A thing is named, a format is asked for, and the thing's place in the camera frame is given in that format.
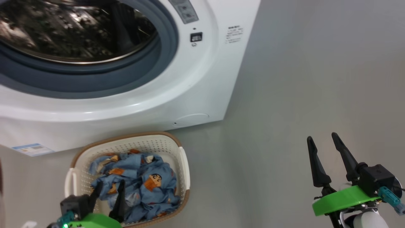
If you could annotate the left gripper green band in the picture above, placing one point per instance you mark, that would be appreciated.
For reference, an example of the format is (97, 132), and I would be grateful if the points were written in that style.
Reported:
(95, 221)

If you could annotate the teal right camera connector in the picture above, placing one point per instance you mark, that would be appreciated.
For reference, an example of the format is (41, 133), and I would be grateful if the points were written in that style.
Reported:
(389, 196)

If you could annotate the blue energy label sticker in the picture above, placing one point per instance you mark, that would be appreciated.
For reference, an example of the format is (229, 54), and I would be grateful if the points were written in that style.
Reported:
(33, 149)

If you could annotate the cream basket with brown rim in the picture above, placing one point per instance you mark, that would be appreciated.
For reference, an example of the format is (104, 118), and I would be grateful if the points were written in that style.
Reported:
(180, 164)

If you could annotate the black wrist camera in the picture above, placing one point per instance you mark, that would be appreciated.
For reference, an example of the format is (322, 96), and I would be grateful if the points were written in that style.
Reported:
(376, 179)
(76, 204)

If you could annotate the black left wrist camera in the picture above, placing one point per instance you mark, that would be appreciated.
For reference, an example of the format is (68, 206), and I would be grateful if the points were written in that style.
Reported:
(76, 204)

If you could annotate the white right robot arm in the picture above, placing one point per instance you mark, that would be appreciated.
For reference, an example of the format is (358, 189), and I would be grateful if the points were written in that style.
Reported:
(367, 221)

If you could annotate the round white filter cover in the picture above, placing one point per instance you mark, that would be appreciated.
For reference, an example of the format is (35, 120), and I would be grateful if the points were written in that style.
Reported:
(191, 120)

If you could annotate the printed instruction text label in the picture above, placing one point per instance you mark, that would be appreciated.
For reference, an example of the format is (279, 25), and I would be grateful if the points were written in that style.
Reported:
(234, 34)

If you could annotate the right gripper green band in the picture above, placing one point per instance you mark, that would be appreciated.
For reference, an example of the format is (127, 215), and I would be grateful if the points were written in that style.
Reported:
(345, 199)

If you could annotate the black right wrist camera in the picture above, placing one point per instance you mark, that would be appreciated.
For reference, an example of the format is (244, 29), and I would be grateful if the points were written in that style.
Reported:
(376, 179)

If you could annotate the teal camera connector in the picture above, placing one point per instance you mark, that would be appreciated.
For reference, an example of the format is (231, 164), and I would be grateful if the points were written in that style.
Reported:
(389, 196)
(65, 218)

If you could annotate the black door latch socket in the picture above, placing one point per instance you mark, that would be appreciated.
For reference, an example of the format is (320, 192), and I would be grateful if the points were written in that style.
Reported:
(196, 37)

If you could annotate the teal left camera connector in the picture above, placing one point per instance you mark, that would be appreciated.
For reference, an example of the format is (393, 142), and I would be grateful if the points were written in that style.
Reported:
(65, 218)

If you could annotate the grey warning sticker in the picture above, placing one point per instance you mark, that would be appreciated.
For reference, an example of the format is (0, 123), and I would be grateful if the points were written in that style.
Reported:
(185, 11)

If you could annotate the white front-loading washing machine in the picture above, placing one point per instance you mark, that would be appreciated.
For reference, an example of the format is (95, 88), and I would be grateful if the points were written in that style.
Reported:
(196, 82)

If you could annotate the stainless steel washer drum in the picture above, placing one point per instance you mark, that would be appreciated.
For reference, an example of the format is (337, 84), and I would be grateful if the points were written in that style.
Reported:
(63, 28)

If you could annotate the grey rubber door seal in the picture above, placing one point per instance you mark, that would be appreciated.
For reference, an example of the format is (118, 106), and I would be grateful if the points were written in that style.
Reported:
(95, 79)

